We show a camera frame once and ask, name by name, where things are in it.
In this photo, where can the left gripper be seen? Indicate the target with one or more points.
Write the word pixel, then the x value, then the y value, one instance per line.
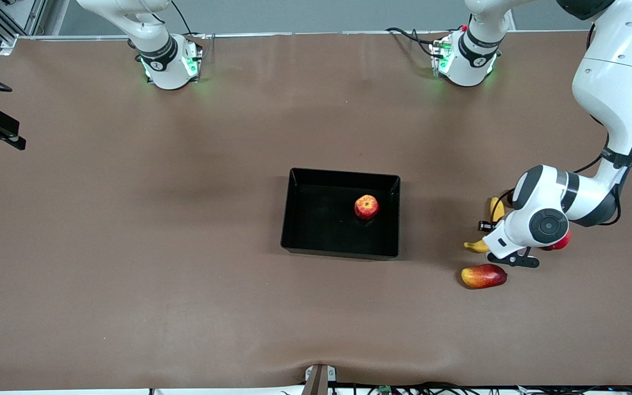
pixel 480 225

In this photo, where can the yellow banana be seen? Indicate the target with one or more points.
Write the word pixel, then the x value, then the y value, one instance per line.
pixel 497 211

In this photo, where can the red yellow apple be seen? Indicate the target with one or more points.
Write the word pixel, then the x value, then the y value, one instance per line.
pixel 366 207

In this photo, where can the black plastic box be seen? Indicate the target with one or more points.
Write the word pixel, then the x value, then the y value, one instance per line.
pixel 321 225

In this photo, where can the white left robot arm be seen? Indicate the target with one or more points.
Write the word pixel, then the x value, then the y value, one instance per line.
pixel 612 82

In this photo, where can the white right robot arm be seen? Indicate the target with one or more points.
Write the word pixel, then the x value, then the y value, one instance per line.
pixel 157 60

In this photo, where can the dark red apple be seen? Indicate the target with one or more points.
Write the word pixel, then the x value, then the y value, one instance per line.
pixel 563 243

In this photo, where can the red yellow mango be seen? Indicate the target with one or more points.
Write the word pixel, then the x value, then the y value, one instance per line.
pixel 483 276

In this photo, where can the aluminium frame profile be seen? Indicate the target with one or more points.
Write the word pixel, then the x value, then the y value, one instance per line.
pixel 36 13

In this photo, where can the table edge clamp bracket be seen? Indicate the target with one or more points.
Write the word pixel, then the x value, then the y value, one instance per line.
pixel 319 378

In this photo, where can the silver table edge rail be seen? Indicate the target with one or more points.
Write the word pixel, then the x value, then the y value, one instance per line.
pixel 321 34

